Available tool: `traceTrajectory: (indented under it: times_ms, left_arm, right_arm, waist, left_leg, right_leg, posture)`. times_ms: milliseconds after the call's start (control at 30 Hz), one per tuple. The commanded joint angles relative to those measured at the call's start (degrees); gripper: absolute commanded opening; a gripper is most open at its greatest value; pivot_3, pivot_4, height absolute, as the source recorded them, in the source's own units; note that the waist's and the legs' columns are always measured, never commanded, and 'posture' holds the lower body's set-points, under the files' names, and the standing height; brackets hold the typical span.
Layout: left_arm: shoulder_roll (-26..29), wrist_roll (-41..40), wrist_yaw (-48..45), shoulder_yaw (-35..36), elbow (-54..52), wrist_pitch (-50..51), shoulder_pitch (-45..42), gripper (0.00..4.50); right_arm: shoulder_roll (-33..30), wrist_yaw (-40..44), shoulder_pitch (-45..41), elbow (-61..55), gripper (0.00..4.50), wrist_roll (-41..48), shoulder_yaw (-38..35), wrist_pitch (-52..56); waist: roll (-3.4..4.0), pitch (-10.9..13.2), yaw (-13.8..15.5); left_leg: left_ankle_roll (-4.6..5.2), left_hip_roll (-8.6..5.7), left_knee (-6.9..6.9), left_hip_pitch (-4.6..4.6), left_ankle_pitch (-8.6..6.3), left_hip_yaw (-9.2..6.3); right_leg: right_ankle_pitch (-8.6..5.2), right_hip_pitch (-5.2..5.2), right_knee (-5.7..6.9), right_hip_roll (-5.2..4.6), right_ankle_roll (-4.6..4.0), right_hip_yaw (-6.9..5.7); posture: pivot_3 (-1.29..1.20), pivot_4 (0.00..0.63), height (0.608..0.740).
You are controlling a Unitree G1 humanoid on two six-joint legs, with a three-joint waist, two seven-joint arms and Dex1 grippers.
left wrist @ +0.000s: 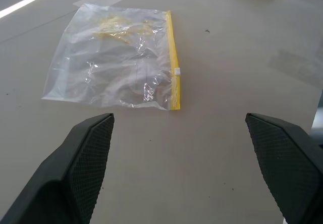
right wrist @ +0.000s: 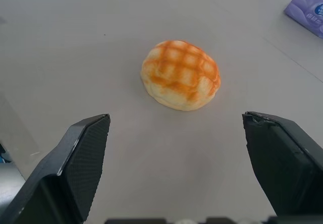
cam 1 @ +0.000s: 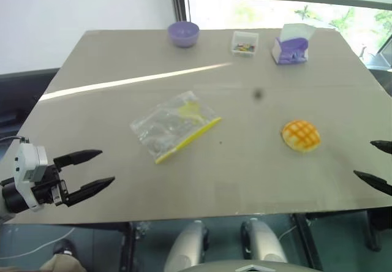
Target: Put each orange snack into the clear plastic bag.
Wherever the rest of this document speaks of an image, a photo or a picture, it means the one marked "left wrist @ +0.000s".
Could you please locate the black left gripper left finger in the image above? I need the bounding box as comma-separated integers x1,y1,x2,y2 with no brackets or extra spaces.
0,113,115,224

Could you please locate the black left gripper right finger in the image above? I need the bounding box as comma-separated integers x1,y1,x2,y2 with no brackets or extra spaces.
245,112,323,224

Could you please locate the clear yellow-zip plastic bag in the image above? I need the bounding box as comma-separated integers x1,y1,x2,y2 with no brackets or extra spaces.
41,3,182,111

